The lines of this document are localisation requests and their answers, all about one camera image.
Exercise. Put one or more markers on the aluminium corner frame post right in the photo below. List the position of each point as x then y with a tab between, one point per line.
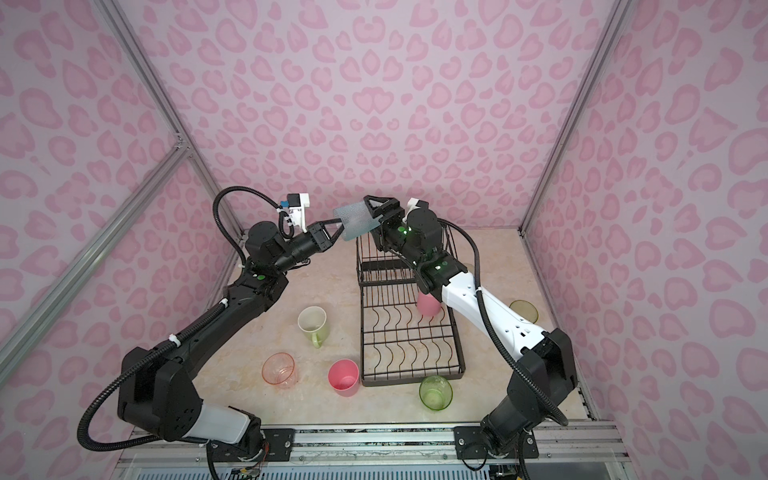
620	14

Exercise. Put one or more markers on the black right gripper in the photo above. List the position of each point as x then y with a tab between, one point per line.
386	226

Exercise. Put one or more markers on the aluminium corner frame post left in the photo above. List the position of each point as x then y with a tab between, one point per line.
126	36

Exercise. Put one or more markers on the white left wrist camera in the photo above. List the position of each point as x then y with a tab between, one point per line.
294	209

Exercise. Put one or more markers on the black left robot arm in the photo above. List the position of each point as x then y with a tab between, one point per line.
158	394

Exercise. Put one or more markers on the aluminium diagonal frame bar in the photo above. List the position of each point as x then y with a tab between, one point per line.
38	320

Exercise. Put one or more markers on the clear pink plastic cup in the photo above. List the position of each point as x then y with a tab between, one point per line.
280	370

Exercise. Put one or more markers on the bright green clear cup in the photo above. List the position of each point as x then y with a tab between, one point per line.
435	393

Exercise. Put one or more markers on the light green ceramic mug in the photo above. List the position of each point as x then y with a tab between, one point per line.
313	322

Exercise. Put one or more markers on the aluminium corner frame post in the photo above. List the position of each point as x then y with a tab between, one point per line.
620	14
126	36

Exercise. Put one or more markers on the frosted teal textured cup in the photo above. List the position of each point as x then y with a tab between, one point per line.
356	219

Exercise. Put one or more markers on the clear green plastic cup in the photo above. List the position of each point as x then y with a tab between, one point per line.
526	310

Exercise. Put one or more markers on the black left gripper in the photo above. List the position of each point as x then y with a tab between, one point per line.
318	236

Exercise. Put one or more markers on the black wire dish rack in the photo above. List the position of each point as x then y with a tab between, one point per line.
399	344

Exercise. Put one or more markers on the magenta pink plastic cup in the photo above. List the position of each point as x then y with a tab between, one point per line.
343	377

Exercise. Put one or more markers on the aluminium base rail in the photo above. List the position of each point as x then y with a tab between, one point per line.
583	450

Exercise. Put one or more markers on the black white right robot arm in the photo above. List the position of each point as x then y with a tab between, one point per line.
542	362

